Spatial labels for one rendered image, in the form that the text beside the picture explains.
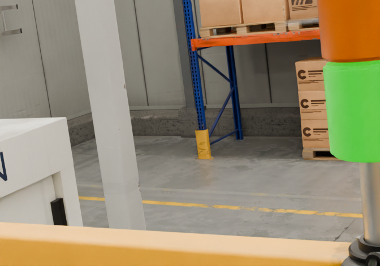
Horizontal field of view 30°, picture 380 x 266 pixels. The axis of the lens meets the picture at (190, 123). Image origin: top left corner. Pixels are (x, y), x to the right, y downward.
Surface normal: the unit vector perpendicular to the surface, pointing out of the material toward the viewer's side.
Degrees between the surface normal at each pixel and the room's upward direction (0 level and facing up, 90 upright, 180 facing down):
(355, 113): 90
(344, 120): 90
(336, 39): 90
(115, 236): 0
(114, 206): 90
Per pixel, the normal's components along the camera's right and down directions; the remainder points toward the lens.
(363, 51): -0.33, 0.22
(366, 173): -0.67, 0.22
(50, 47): 0.85, 0.00
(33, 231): -0.12, -0.98
